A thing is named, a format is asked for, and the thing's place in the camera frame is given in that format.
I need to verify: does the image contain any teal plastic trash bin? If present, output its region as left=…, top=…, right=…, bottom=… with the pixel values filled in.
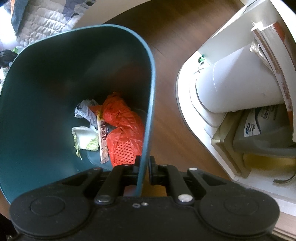
left=0, top=24, right=158, bottom=206

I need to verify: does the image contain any crumpled white paper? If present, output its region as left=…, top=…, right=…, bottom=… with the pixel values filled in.
left=74, top=99, right=100, bottom=127

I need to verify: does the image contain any white stick sachet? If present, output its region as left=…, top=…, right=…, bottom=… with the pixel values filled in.
left=96, top=110, right=109, bottom=165

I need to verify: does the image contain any red mesh fruit net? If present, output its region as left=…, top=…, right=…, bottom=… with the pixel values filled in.
left=108, top=129, right=143, bottom=168

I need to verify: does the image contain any grey plastic jug with label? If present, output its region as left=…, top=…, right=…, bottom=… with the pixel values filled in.
left=232, top=104, right=296, bottom=158

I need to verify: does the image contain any quilted floral blanket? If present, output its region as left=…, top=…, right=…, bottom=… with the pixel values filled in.
left=9, top=0, right=92, bottom=48

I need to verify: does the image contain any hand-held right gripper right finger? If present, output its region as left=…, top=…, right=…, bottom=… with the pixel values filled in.
left=149, top=156, right=226, bottom=206

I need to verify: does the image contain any beige plastic tray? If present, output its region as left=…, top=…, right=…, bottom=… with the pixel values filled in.
left=211, top=111, right=296, bottom=185

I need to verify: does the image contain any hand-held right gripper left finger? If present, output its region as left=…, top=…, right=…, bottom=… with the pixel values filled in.
left=61, top=156, right=142, bottom=207

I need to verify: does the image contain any white plastic container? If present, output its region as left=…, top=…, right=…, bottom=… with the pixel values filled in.
left=195, top=43, right=290, bottom=114

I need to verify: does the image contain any black rounded object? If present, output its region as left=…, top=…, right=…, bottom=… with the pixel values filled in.
left=0, top=50, right=16, bottom=68

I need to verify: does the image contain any red plastic bag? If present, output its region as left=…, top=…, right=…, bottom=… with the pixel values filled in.
left=89, top=91, right=145, bottom=144

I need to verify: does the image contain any white rounded shelf unit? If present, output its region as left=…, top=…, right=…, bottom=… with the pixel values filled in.
left=175, top=0, right=296, bottom=210

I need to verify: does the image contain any napa cabbage leaf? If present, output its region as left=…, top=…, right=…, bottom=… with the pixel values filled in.
left=71, top=126, right=100, bottom=160

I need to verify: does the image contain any beige bed frame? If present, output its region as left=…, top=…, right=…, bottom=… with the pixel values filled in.
left=71, top=0, right=153, bottom=31

